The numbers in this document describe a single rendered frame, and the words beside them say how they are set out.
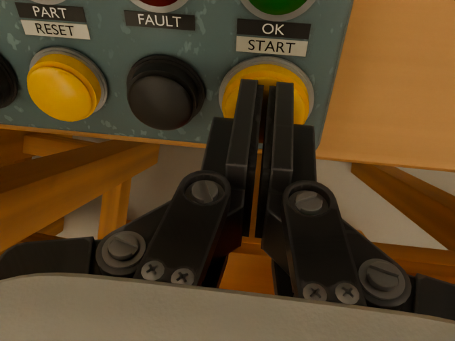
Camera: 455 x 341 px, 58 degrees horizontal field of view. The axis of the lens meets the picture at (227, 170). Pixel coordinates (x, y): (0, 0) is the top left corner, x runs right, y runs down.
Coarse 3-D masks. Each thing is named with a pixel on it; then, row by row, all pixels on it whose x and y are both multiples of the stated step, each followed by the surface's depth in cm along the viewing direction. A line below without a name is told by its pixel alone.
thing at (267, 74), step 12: (240, 72) 13; (252, 72) 13; (264, 72) 13; (276, 72) 13; (288, 72) 13; (228, 84) 14; (264, 84) 13; (300, 84) 13; (228, 96) 13; (264, 96) 13; (300, 96) 13; (228, 108) 14; (264, 108) 13; (300, 108) 13; (264, 120) 14; (300, 120) 14
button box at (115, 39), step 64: (0, 0) 13; (64, 0) 12; (128, 0) 12; (192, 0) 12; (320, 0) 12; (0, 64) 14; (128, 64) 14; (192, 64) 14; (256, 64) 13; (320, 64) 13; (64, 128) 16; (128, 128) 16; (192, 128) 16; (320, 128) 15
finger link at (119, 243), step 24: (240, 96) 12; (216, 120) 12; (240, 120) 11; (216, 144) 11; (240, 144) 10; (216, 168) 11; (240, 168) 10; (240, 192) 10; (144, 216) 9; (240, 216) 10; (120, 240) 9; (144, 240) 9; (240, 240) 11; (120, 264) 8
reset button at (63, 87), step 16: (48, 64) 13; (64, 64) 13; (80, 64) 14; (32, 80) 14; (48, 80) 13; (64, 80) 13; (80, 80) 14; (96, 80) 14; (32, 96) 14; (48, 96) 14; (64, 96) 14; (80, 96) 14; (96, 96) 14; (48, 112) 14; (64, 112) 14; (80, 112) 14
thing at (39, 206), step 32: (0, 160) 81; (32, 160) 59; (64, 160) 63; (96, 160) 67; (128, 160) 84; (0, 192) 43; (32, 192) 49; (64, 192) 57; (96, 192) 69; (128, 192) 93; (0, 224) 43; (32, 224) 50
